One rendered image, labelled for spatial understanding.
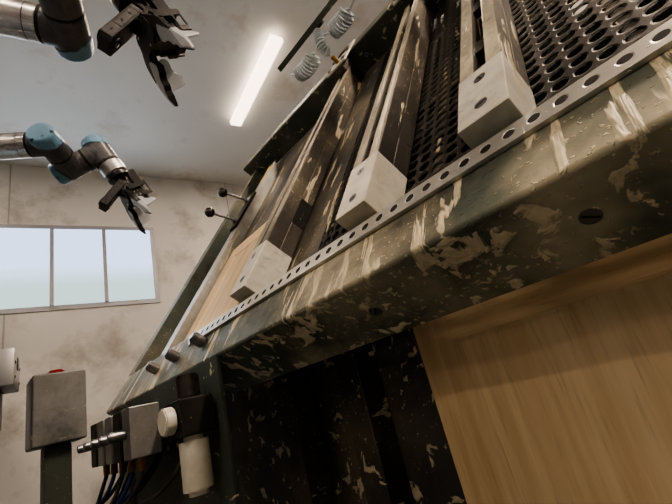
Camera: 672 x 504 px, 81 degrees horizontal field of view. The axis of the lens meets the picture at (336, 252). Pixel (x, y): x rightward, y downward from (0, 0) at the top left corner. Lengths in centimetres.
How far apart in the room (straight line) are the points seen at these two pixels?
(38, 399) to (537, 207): 123
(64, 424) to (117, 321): 366
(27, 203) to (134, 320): 172
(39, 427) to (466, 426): 103
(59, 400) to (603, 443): 120
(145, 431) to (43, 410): 49
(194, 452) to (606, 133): 69
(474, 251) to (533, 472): 37
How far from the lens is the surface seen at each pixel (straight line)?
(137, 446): 87
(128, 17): 93
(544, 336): 62
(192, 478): 75
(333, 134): 122
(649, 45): 42
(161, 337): 148
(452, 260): 42
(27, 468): 475
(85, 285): 503
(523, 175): 38
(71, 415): 132
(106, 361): 483
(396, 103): 80
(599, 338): 60
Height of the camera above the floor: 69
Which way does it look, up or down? 19 degrees up
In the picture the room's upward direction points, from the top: 15 degrees counter-clockwise
